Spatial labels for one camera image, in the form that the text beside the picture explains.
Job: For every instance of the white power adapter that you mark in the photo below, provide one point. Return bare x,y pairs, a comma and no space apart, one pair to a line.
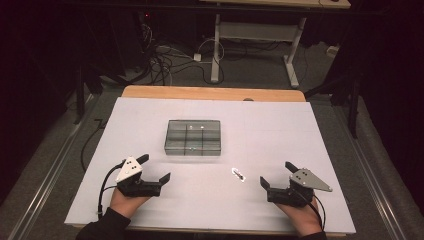
197,57

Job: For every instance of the white table cover board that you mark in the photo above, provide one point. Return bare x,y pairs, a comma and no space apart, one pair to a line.
206,206

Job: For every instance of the clear smoky compartment box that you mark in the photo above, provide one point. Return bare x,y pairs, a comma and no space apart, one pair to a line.
193,138

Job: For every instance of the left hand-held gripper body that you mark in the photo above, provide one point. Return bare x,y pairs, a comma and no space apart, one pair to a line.
133,188

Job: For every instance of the dark round table grommet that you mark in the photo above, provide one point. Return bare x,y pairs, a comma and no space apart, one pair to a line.
248,99

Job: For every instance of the black stand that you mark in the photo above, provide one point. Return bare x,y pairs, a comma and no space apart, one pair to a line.
353,110
81,96

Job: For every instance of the small white floor box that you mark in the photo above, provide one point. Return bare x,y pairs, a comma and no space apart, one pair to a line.
332,50

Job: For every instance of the person's right hand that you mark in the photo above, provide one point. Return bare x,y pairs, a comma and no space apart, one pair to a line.
301,216

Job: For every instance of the wooden table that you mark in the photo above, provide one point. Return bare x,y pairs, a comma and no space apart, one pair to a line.
186,91

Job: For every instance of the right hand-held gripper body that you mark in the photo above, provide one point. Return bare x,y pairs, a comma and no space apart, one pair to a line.
290,196

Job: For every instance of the metal floor rail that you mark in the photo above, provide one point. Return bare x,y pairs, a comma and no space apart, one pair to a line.
50,176
376,186

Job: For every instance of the white-framed desk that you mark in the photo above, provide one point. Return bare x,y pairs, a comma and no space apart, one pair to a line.
256,31

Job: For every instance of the person's left hand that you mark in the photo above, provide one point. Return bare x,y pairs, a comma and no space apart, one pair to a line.
128,203

